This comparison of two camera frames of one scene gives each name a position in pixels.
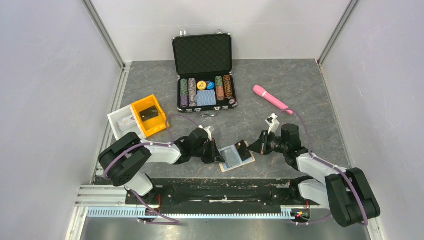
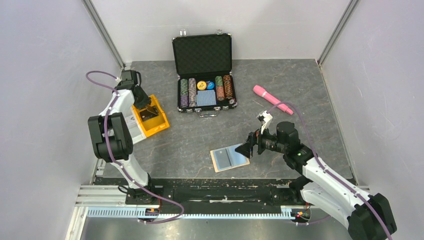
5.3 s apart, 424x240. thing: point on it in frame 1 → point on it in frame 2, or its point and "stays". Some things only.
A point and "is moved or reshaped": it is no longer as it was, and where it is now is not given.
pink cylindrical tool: [261, 91] stays
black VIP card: [243, 151] is moved or reshaped
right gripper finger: [256, 147] → [245, 148]
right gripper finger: [261, 151] stays
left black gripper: [214, 155] → [146, 100]
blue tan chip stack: [192, 92] stays
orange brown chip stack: [227, 87] stays
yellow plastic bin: [149, 115] stays
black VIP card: [149, 113] stays
